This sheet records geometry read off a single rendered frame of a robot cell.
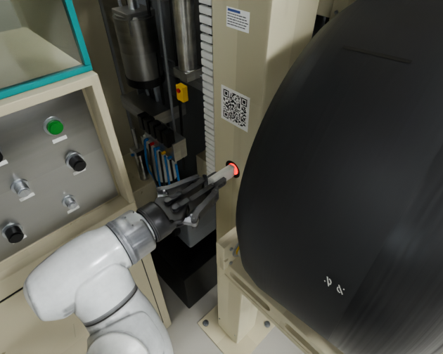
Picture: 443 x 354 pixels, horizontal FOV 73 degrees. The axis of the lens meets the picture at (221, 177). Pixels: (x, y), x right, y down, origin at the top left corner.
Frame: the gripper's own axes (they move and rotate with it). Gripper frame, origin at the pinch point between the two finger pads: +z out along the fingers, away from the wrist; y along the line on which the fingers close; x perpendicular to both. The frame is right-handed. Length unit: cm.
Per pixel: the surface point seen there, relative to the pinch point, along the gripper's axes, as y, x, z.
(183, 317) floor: 20, 106, -6
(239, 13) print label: -0.3, -32.9, 3.6
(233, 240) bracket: -8.6, 11.2, -4.6
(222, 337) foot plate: 0, 105, 1
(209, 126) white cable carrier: 9.0, -7.2, 4.7
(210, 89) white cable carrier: 8.1, -16.7, 4.7
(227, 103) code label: 2.0, -16.3, 3.6
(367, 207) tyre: -31.6, -25.2, -11.4
